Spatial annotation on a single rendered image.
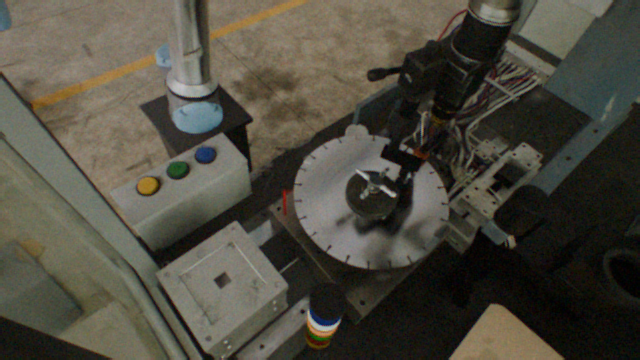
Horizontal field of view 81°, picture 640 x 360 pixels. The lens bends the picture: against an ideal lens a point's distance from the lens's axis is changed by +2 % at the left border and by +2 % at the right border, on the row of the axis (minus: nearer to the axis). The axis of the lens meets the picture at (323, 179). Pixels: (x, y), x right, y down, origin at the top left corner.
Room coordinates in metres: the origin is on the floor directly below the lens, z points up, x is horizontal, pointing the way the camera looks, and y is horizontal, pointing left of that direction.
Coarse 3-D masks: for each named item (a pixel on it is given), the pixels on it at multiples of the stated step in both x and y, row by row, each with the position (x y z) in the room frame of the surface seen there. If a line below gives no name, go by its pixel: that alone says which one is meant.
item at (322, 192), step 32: (320, 160) 0.49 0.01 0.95; (352, 160) 0.50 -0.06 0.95; (384, 160) 0.52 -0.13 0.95; (320, 192) 0.41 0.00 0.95; (416, 192) 0.44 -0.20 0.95; (320, 224) 0.33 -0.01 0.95; (352, 224) 0.34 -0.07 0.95; (384, 224) 0.35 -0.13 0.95; (416, 224) 0.36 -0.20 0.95; (352, 256) 0.28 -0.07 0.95; (384, 256) 0.29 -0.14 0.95; (416, 256) 0.29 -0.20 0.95
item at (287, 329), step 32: (512, 0) 0.52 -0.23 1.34; (480, 32) 0.51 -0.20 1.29; (448, 64) 0.50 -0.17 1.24; (480, 64) 0.50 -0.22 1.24; (384, 96) 0.69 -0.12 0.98; (448, 96) 0.52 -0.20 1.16; (384, 128) 0.80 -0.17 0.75; (416, 128) 0.81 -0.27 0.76; (480, 128) 0.85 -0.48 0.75; (448, 160) 0.70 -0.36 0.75; (288, 192) 0.52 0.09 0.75; (448, 192) 0.55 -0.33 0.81; (256, 224) 0.41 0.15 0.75; (288, 224) 0.37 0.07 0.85; (288, 256) 0.34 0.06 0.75; (320, 256) 0.31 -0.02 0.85; (288, 288) 0.26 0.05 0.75; (352, 288) 0.25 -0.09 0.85; (384, 288) 0.26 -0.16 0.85; (288, 320) 0.19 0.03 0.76; (352, 320) 0.21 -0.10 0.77; (256, 352) 0.12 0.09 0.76; (288, 352) 0.13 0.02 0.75
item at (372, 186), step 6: (360, 174) 0.44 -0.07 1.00; (366, 174) 0.44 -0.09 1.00; (384, 174) 0.44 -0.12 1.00; (372, 180) 0.42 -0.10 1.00; (378, 180) 0.42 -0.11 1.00; (372, 186) 0.41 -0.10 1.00; (378, 186) 0.41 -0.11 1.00; (384, 186) 0.41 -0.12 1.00; (366, 192) 0.39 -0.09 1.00; (372, 192) 0.41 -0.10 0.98; (390, 192) 0.40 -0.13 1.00
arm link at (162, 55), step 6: (162, 48) 0.77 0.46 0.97; (168, 48) 0.77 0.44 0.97; (156, 54) 0.74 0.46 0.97; (162, 54) 0.74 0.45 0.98; (168, 54) 0.74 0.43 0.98; (156, 60) 0.73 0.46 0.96; (162, 60) 0.72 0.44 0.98; (168, 60) 0.72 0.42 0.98; (162, 66) 0.72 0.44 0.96; (168, 66) 0.71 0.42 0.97; (162, 72) 0.72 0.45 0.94; (168, 72) 0.70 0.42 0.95
